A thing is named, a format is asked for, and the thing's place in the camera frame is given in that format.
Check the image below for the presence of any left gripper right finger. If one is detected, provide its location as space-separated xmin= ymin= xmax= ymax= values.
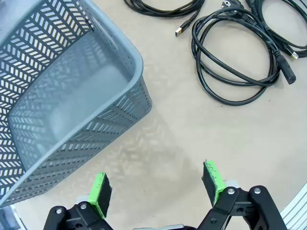
xmin=196 ymin=160 xmax=288 ymax=230

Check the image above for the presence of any aluminium table frame rail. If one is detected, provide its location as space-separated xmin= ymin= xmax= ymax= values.
xmin=279 ymin=181 xmax=307 ymax=230

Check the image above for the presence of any black USB cable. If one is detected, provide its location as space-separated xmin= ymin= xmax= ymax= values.
xmin=123 ymin=0 xmax=206 ymax=38

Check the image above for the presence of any grey plastic lattice basket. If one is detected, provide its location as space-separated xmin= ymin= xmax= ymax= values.
xmin=0 ymin=0 xmax=153 ymax=208

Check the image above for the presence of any black cable gold tip connector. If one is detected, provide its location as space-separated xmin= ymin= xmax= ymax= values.
xmin=244 ymin=0 xmax=307 ymax=60

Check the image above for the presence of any black power cable Schuko plug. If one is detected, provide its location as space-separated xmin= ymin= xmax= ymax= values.
xmin=191 ymin=0 xmax=297 ymax=106

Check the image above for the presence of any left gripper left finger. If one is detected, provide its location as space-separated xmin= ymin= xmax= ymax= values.
xmin=43 ymin=172 xmax=114 ymax=230

